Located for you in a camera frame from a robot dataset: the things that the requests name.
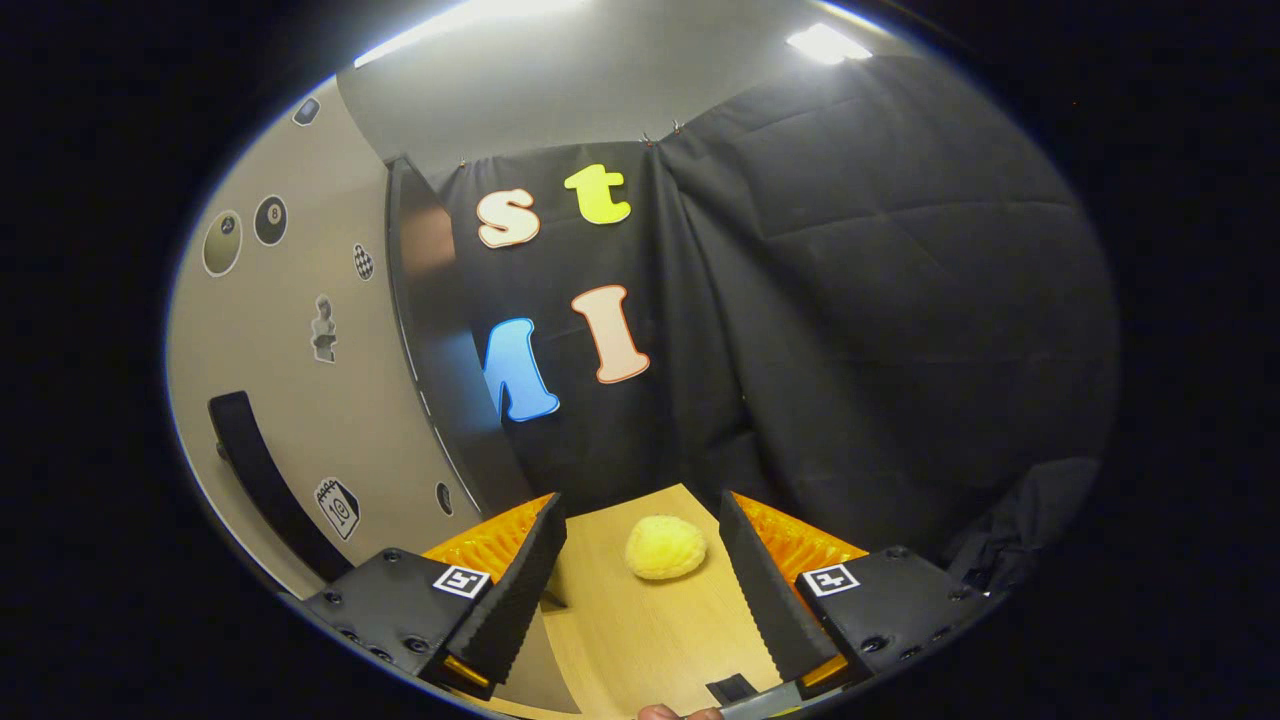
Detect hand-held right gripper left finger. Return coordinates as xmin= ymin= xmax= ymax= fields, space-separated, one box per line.
xmin=298 ymin=492 xmax=569 ymax=701

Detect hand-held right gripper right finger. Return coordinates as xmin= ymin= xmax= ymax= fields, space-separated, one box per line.
xmin=720 ymin=490 xmax=1006 ymax=699

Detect grey cabinet door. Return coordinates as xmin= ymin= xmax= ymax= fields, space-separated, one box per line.
xmin=165 ymin=75 xmax=586 ymax=716

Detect black cabinet door handle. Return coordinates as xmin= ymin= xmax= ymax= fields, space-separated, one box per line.
xmin=207 ymin=390 xmax=356 ymax=584

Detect yellow fuzzy ball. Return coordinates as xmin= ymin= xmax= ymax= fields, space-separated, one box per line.
xmin=625 ymin=515 xmax=708 ymax=581

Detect black backdrop cloth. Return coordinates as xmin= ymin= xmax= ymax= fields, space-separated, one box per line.
xmin=430 ymin=55 xmax=1121 ymax=593

